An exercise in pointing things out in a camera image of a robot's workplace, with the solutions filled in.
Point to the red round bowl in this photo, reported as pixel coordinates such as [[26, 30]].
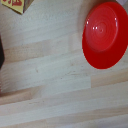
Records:
[[104, 33]]

